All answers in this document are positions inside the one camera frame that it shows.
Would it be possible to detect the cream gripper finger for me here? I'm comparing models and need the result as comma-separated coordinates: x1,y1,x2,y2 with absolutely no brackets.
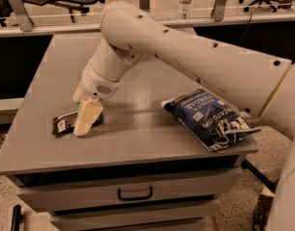
74,98,104,137
72,83,87,103

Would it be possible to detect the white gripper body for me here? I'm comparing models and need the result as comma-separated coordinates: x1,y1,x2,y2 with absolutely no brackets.
81,63,121,100

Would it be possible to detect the black rxbar chocolate wrapper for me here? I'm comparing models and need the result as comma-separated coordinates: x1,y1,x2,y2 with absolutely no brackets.
52,112,104,137

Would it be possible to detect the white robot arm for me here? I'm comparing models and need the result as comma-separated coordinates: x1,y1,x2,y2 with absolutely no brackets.
73,1,295,231

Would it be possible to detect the grey drawer cabinet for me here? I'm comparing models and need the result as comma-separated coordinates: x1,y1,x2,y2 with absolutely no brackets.
0,33,258,231

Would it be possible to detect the blue potato chips bag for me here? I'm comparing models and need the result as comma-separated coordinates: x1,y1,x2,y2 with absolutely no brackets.
161,89,259,152

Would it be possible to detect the clear plastic water bottle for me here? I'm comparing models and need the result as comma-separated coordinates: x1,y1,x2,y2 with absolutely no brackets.
179,0,192,20

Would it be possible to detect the colourful snack bag on floor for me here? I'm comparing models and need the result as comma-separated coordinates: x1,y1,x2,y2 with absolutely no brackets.
252,186,276,231

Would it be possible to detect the grey metal railing post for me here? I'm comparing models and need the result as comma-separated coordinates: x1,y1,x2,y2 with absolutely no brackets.
9,0,34,32

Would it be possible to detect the black drawer handle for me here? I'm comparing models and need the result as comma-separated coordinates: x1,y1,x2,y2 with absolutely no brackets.
117,187,154,202

